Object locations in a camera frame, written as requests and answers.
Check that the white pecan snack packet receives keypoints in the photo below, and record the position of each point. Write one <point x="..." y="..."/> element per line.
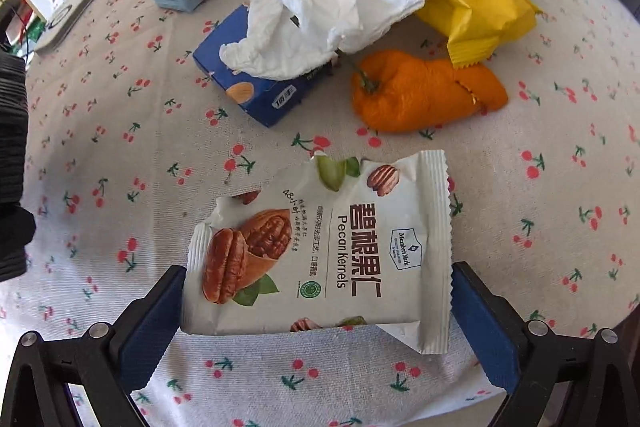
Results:
<point x="325" y="247"/>

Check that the orange peel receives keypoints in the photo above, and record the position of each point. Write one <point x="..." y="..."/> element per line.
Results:
<point x="415" y="92"/>

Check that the cherry print tablecloth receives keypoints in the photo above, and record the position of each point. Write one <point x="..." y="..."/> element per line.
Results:
<point x="150" y="157"/>

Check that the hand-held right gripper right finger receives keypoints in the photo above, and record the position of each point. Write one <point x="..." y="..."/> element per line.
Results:
<point x="480" y="332"/>

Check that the black ribbed object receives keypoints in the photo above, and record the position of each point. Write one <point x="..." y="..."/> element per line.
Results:
<point x="12" y="157"/>

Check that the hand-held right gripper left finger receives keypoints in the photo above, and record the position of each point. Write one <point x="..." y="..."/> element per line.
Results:
<point x="150" y="332"/>

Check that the dark blue carton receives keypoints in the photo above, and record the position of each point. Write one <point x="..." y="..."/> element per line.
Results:
<point x="215" y="57"/>

